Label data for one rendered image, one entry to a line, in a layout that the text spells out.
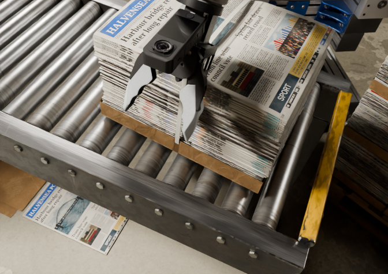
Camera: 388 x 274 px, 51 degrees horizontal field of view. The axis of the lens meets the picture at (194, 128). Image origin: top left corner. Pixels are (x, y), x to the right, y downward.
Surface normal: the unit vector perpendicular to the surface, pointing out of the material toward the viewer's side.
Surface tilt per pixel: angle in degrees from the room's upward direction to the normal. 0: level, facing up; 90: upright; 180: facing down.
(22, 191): 0
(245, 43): 2
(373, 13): 90
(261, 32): 3
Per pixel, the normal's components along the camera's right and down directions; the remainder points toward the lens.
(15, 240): 0.11, -0.63
